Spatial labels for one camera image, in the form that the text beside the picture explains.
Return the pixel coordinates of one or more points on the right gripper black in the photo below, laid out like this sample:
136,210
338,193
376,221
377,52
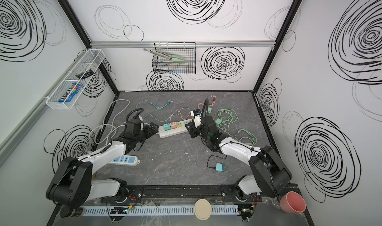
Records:
193,131

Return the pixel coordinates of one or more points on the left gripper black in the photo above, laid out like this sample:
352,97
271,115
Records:
154,130

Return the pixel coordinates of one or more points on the white multicolour power strip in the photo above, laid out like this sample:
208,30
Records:
172,132

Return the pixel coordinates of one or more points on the teal charger plug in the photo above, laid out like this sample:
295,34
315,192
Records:
167,126

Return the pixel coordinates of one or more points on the pink charger plug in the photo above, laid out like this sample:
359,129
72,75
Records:
173,125

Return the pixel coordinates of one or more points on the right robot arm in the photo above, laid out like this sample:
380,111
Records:
269,173

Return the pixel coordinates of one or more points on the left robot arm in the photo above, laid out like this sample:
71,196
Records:
73,183

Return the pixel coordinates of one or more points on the white blue power strip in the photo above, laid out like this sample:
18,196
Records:
126,160

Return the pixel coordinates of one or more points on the light green charger plug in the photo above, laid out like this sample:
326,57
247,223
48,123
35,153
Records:
218,121

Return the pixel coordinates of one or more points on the blue candy packet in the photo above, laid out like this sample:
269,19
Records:
70,93

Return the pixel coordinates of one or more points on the black remote control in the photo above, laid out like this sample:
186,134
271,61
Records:
85,75

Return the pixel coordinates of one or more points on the green kitchen tongs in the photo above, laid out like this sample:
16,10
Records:
173,58

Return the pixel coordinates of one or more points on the beige round lid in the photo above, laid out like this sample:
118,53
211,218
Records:
203,209

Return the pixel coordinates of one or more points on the dark glass jar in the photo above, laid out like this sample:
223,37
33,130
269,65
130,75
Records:
67,212

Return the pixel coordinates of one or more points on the pink plastic cup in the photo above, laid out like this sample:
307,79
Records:
292,202

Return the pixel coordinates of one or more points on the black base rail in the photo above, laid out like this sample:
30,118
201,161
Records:
179,192

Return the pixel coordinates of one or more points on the black wire wall basket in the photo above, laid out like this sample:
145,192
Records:
187,50

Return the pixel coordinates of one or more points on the white wire wall shelf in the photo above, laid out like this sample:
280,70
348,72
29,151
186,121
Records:
91,87

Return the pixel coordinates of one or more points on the white slotted cable duct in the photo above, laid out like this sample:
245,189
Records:
99,211

